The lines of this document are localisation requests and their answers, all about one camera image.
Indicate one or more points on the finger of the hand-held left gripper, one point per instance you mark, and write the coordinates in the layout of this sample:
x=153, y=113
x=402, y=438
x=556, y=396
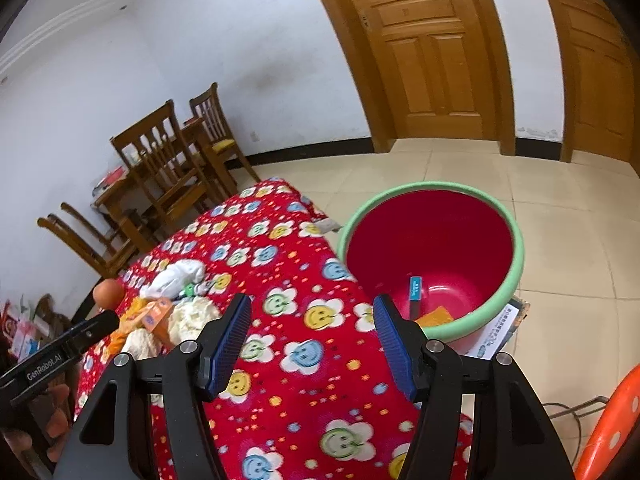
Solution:
x=97, y=324

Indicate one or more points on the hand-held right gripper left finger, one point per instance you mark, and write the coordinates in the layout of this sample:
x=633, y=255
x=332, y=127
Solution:
x=230, y=345

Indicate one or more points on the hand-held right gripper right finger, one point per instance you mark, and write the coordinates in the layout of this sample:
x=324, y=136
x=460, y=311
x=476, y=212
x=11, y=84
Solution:
x=395, y=350

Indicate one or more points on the yellow foam fruit net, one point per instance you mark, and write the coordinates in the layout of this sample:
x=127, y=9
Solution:
x=131, y=311

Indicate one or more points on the red basin with green rim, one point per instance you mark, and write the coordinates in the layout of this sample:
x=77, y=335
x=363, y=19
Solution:
x=430, y=240

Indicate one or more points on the brown egg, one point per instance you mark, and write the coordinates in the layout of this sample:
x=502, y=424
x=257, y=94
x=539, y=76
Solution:
x=108, y=293

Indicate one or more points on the pile of colourful boxes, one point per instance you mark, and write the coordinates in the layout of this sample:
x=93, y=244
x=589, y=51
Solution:
x=22, y=327

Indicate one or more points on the small blue box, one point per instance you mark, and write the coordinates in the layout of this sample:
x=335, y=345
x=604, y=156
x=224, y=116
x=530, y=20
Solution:
x=414, y=295

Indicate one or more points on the small green wrapper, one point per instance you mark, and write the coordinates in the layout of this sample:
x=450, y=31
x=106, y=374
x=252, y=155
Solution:
x=190, y=289

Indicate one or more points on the wooden curved-back chair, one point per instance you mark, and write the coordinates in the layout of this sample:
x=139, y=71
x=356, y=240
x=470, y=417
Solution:
x=80, y=245
x=90, y=220

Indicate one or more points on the red flower-print blanket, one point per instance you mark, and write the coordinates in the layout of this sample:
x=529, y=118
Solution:
x=310, y=320

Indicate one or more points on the white crumpled tissue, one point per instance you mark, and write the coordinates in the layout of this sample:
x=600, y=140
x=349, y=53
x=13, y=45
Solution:
x=175, y=276

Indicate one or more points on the wooden slat-back chair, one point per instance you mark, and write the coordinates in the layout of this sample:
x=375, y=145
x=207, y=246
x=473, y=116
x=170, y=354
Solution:
x=160, y=160

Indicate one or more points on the wooden chair with yellow cushion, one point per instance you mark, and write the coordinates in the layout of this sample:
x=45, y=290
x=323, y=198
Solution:
x=215, y=125

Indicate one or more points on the orange dotted plastic stool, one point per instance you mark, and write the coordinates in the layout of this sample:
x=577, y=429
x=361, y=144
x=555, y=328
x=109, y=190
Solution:
x=612, y=430

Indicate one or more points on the wooden panel door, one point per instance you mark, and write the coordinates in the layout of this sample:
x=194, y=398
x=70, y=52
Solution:
x=430, y=50
x=595, y=65

